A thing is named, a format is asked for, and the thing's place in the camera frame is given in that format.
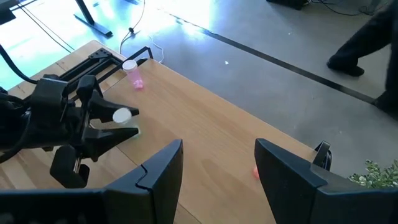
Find beige floor cable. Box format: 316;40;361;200
119;0;146;55

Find black aluminium rig frame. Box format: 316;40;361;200
43;47;125;94

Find black floor box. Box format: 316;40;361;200
266;0;309;11

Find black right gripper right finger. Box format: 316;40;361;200
254;138;398;224

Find blue pill bottle white cap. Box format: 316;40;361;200
111;107;141;137

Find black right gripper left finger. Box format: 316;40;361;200
0;139;184;224

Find green potted plant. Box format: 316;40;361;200
347;159;398;189

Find person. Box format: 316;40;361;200
326;0;398;114

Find black stand foot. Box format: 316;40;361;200
73;0;113;37

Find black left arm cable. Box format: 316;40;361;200
0;43;40;85

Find purple pill bottle white cap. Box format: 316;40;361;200
122;59;144;91

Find white floor cable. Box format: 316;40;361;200
148;35;165;64

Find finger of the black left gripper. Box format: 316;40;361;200
49;126;140;189
76;74;140;124

